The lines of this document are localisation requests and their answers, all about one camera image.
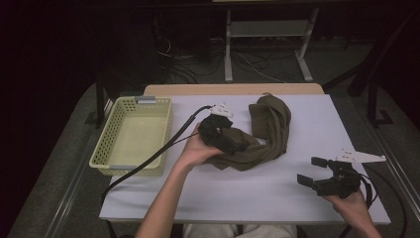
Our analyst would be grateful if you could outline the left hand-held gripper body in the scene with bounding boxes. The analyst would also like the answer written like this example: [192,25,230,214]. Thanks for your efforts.
[197,102,236,154]

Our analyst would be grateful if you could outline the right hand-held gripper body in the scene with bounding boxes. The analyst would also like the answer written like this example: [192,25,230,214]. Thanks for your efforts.
[316,148,387,199]

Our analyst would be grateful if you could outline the olive green cloth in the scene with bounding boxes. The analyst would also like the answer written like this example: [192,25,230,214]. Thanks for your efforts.
[206,93,292,173]

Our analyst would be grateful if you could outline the pale yellow plastic basket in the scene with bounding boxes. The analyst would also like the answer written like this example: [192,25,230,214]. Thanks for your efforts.
[88,95,173,178]

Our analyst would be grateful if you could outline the person's right hand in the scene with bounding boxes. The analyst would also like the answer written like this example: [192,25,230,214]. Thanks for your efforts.
[323,188,370,220]

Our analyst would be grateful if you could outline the person's left hand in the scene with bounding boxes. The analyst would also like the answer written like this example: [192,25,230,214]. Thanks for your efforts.
[178,123,226,171]

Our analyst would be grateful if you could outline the black metal stand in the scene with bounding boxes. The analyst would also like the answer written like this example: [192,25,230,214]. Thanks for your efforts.
[84,73,112,130]
[367,77,394,129]

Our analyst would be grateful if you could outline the person's light grey trousers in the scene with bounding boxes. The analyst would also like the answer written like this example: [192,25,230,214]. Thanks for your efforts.
[182,223,298,238]

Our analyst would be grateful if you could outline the black slanted metal beam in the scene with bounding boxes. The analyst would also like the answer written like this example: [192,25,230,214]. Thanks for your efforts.
[321,8,420,97]

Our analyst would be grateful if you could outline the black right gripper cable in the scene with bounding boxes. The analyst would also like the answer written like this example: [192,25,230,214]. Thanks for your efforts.
[358,165,409,238]

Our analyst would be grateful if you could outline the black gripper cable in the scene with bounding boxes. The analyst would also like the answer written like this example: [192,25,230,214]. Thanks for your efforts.
[358,165,409,238]
[100,104,215,202]

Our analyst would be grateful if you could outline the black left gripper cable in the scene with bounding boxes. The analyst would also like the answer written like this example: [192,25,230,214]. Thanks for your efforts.
[100,104,215,202]

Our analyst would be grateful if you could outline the bundle of floor cables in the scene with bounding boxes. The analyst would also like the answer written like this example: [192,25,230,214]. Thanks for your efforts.
[153,18,286,84]

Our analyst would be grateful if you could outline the white metal table frame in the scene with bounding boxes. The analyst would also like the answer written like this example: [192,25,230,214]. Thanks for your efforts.
[223,7,320,83]

